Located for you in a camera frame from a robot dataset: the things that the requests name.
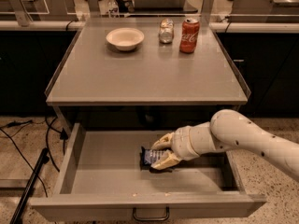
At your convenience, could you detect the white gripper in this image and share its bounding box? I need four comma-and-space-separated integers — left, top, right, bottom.
151, 126, 199, 170

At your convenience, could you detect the clear glass jar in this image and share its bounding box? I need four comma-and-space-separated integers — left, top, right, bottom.
159, 18, 174, 44

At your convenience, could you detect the grey cabinet table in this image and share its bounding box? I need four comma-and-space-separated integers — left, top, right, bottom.
47, 17, 250, 132

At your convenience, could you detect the black floor cable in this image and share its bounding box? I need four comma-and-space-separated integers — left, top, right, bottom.
0, 115, 68, 198

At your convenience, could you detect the red coca-cola can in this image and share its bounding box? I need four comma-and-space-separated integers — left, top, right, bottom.
179, 18, 200, 53

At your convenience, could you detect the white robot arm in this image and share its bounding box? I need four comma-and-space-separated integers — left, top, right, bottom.
151, 109, 299, 181

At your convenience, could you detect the white bowl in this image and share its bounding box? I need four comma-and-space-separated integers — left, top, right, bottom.
106, 28, 144, 51

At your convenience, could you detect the grey open drawer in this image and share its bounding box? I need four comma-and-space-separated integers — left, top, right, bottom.
30, 124, 266, 221

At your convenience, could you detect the black bar on floor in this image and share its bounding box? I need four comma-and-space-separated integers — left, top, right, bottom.
9, 148, 50, 224

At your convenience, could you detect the clear water bottle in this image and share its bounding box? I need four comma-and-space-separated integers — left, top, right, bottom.
107, 0, 119, 18

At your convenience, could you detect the dark metal drawer handle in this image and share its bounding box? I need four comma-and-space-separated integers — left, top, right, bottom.
132, 207, 170, 222

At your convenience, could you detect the blue rxbar blueberry wrapper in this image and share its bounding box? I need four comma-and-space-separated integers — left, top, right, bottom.
139, 147, 173, 174

